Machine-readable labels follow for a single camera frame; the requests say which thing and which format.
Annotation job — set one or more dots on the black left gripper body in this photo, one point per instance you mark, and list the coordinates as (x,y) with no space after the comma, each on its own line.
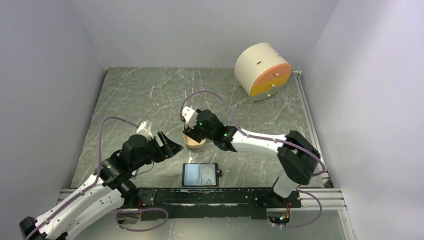
(154,152)

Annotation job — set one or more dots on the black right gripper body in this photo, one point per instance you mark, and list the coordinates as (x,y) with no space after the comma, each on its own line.
(198,133)

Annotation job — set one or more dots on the black leather card holder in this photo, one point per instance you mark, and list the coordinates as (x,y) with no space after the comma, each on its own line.
(200,175)

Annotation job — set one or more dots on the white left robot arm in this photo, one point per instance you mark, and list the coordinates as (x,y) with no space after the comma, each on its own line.
(113,177)

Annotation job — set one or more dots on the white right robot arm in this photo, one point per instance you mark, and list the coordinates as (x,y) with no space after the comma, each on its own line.
(297,156)

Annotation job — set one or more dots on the beige oval tray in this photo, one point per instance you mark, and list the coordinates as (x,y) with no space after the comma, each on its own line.
(190,142)

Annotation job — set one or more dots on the cream round drawer cabinet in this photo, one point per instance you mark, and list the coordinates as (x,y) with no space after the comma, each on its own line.
(261,71)

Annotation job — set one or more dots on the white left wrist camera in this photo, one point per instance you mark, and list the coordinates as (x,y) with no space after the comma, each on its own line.
(144,129)

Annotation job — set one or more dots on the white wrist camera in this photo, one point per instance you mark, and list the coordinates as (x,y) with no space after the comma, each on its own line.
(144,129)
(189,116)

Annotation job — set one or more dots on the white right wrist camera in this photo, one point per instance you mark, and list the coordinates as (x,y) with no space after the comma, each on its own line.
(189,116)

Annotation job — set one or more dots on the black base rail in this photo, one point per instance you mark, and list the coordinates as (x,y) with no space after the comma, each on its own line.
(191,203)

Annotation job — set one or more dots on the aluminium side rail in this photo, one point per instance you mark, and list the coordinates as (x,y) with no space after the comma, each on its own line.
(325,177)

